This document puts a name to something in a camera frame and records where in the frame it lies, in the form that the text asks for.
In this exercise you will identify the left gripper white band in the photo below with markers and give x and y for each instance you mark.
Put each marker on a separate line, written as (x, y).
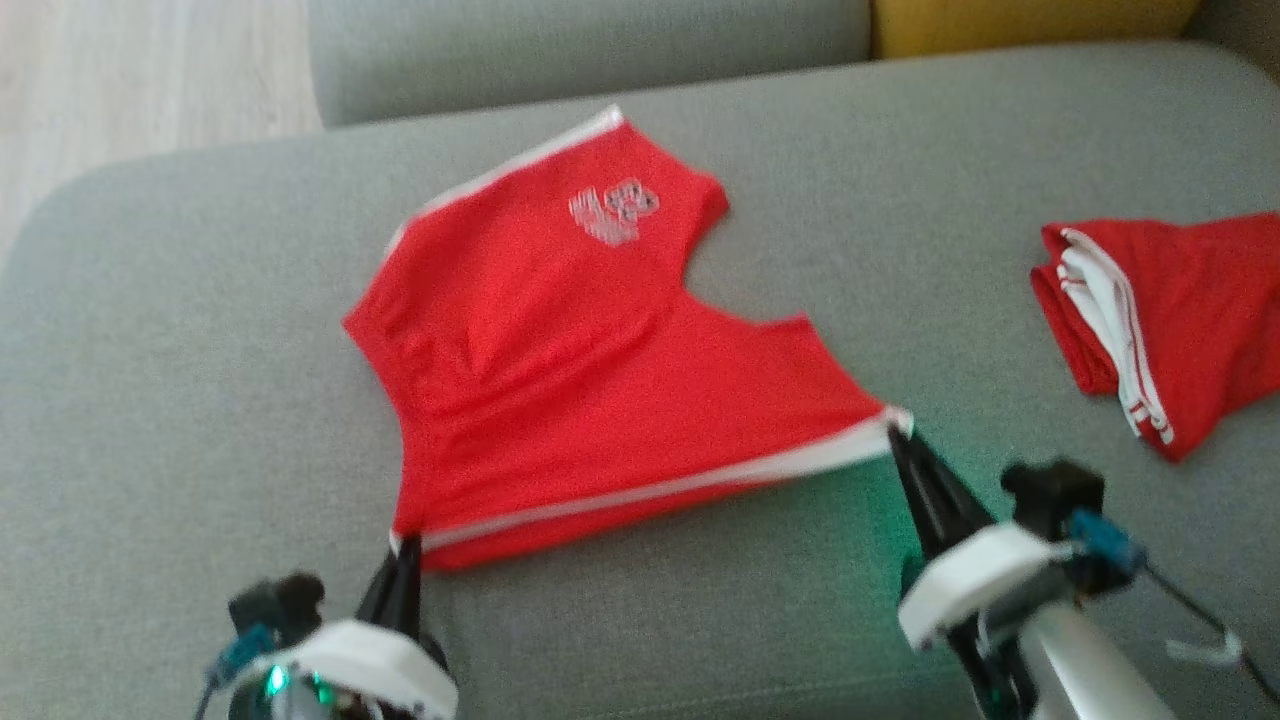
(370, 665)

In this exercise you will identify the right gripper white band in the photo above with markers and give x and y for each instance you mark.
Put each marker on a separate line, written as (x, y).
(975, 585)

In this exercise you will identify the red shorts with white stripes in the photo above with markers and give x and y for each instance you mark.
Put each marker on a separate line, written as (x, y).
(560, 350)

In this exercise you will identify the red shirt with white cuffs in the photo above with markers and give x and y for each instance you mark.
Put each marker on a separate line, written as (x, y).
(1210, 300)

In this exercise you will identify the large grey sofa seat cushion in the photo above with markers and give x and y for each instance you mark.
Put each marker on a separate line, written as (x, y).
(150, 400)

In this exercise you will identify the yellow sofa backrest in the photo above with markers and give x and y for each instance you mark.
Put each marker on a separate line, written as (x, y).
(1030, 22)

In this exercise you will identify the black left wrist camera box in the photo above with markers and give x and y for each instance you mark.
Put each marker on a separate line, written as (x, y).
(280, 602)

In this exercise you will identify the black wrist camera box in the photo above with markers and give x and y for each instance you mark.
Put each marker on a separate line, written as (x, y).
(1055, 495)
(280, 602)

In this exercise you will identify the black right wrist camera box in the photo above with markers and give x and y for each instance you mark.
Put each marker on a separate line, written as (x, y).
(1055, 495)

